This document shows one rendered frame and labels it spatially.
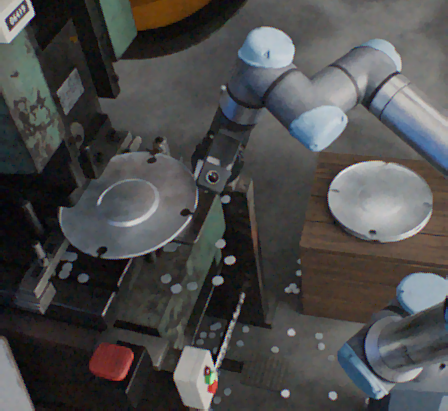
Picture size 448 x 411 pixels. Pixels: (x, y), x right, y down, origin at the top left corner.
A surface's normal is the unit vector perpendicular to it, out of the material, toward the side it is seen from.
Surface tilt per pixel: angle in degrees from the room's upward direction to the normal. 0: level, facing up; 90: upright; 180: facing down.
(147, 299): 0
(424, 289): 7
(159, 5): 90
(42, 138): 90
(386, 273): 90
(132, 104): 0
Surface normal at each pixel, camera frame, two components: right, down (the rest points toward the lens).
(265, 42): 0.29, -0.57
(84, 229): -0.12, -0.68
